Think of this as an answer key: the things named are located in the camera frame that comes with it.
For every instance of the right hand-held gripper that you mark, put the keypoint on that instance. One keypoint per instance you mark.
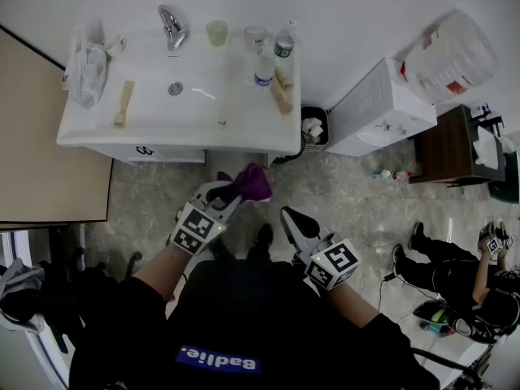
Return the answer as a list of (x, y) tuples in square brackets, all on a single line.
[(333, 262)]

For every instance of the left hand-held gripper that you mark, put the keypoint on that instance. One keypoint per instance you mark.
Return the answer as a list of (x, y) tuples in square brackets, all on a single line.
[(195, 230)]

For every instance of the purple cloth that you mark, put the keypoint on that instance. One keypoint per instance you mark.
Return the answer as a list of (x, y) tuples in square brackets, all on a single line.
[(254, 183)]

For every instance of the person's left forearm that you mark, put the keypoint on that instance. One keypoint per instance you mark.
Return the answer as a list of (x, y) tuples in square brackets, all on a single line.
[(162, 268)]

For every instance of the person's right forearm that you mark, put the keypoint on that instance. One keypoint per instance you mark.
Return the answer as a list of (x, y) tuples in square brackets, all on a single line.
[(351, 305)]

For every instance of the person's right black shoe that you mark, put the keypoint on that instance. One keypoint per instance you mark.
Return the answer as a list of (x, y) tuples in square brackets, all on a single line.
[(264, 236)]

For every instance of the person's black shoe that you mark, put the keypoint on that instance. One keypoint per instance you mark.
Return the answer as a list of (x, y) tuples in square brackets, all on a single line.
[(264, 236), (219, 248)]

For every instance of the person's black trousers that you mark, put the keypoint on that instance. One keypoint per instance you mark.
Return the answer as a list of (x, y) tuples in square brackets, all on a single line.
[(262, 256)]

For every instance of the person's left black shoe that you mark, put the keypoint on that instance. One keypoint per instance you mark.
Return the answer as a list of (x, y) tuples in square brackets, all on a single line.
[(219, 248)]

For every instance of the black mesh waste bin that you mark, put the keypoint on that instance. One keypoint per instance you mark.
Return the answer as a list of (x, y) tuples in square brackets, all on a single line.
[(284, 159)]

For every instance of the small clear clip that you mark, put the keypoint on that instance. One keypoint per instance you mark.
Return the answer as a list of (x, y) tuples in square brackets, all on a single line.
[(222, 121)]

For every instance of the black rectangular waste bin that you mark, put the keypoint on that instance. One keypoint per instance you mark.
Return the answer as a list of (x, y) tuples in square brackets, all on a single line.
[(315, 148)]

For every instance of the person's black shirt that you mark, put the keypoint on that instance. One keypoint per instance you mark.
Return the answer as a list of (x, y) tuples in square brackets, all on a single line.
[(260, 311)]

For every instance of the small white blue bottle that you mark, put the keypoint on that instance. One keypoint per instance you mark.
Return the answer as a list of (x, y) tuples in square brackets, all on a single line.
[(382, 174)]

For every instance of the crumpled white tissues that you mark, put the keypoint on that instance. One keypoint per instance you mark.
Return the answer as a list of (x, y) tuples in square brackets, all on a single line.
[(313, 128)]

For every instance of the white sink vanity cabinet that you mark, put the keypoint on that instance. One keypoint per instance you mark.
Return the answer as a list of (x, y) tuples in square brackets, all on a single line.
[(162, 108)]

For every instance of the beige cosmetic tube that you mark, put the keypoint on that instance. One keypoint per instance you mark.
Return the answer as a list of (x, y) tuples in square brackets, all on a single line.
[(124, 104), (285, 77), (283, 100)]

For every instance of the small white red bottle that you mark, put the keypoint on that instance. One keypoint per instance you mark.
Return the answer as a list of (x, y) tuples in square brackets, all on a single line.
[(401, 175)]

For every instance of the metal sink drain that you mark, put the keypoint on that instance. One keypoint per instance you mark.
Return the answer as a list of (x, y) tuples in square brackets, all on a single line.
[(175, 88)]

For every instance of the blue label water bottle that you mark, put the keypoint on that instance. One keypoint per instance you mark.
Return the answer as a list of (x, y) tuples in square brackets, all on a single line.
[(264, 75)]

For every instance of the white water dispenser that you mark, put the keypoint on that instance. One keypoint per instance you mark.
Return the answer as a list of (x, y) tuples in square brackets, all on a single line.
[(365, 104)]

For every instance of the black office chair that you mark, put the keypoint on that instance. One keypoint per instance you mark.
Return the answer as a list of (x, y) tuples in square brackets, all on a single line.
[(93, 282)]

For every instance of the clear drinking glass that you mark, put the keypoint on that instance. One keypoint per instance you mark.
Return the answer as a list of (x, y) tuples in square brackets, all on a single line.
[(255, 39)]

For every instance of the green label water bottle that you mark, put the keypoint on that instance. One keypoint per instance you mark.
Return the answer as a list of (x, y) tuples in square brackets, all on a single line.
[(284, 47)]

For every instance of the yellowish plastic cup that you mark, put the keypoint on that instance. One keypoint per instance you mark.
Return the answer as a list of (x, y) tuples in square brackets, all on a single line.
[(216, 34)]

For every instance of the dark brown side table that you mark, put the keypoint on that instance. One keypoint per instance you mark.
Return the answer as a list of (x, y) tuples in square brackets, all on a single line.
[(443, 148)]

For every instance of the green red tool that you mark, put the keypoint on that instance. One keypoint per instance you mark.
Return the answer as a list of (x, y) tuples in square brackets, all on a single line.
[(436, 328)]

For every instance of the chrome faucet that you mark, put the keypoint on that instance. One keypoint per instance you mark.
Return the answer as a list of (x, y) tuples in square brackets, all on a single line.
[(172, 31)]

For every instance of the white plastic bag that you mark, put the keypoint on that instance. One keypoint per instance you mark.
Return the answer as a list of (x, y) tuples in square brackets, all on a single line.
[(87, 75)]

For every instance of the small white cup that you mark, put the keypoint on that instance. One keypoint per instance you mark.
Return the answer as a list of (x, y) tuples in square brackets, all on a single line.
[(115, 46)]

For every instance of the beige wooden panel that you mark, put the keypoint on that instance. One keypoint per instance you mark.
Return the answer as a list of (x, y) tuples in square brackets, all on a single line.
[(40, 136)]

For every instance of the dark box of white tissues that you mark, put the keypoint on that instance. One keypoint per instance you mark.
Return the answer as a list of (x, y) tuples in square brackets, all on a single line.
[(485, 148)]

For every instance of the dark green bin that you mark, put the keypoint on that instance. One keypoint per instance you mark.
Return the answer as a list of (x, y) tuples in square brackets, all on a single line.
[(505, 189)]

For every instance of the small white blue device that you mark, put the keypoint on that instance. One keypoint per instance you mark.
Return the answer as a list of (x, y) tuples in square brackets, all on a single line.
[(481, 110)]

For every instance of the gray garment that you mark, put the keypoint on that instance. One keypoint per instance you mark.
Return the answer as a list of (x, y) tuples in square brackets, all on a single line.
[(20, 274)]

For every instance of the clear water jug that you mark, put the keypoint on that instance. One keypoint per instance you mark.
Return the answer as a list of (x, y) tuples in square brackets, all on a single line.
[(451, 55)]

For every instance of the white metal rack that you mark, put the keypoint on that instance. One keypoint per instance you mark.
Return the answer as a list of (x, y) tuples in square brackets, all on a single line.
[(40, 347)]

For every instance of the black metal tube frame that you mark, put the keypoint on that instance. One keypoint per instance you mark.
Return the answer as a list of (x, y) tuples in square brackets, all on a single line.
[(443, 360)]

